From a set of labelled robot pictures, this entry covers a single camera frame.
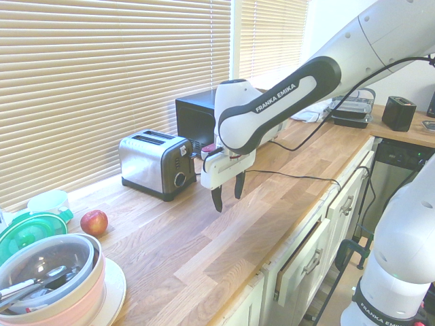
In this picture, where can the stainless steel two-slot toaster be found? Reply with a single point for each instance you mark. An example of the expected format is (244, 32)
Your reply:
(146, 159)

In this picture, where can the small black box appliance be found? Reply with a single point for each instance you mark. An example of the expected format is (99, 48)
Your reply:
(399, 113)

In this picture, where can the narrow beige window blind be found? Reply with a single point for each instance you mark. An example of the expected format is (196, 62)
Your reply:
(272, 37)

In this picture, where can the cream bowl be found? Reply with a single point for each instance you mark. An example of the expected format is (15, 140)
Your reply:
(101, 261)

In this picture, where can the clear grey bowl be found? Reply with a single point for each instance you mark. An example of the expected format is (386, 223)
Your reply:
(51, 258)

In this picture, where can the red apple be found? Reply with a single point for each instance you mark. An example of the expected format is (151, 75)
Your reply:
(94, 222)

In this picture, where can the black food containers stack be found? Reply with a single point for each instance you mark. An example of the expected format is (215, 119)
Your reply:
(353, 112)

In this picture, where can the white mug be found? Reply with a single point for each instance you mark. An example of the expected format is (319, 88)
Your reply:
(47, 202)

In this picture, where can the white plastic bag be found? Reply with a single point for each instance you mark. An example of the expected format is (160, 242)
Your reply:
(311, 112)

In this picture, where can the black steel microwave oven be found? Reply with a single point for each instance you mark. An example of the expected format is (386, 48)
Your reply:
(193, 115)

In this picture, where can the white dinner plate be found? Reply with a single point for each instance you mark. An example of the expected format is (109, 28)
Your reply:
(115, 288)

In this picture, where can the pink bowl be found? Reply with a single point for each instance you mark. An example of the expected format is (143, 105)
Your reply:
(91, 295)

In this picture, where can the white open drawer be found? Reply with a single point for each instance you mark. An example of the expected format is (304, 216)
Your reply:
(302, 261)

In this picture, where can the steel under-counter appliance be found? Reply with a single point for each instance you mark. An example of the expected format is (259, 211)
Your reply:
(391, 176)

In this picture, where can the metal utensils in bowl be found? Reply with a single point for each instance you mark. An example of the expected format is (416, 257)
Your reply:
(34, 282)

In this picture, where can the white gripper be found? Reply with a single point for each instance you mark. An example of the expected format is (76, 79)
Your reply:
(224, 169)

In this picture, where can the wide beige window blind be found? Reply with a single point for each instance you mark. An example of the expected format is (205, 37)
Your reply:
(102, 68)

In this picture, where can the green black clamp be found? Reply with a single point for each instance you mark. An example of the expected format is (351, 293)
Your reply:
(353, 248)

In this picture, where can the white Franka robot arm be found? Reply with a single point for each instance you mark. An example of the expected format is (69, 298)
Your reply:
(272, 112)

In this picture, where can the green plastic lid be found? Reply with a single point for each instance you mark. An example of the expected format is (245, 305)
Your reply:
(30, 231)

